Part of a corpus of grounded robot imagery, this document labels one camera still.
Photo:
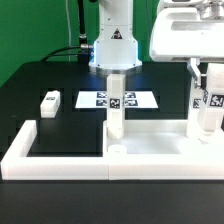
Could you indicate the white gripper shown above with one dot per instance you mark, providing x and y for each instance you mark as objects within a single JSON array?
[{"x": 188, "y": 30}]

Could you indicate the white desk top tray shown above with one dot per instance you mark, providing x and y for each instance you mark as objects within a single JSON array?
[{"x": 164, "y": 141}]

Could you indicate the fiducial marker plate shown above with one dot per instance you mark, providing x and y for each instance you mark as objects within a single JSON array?
[{"x": 133, "y": 99}]

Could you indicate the white U-shaped fence frame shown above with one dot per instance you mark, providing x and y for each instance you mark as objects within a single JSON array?
[{"x": 18, "y": 165}]

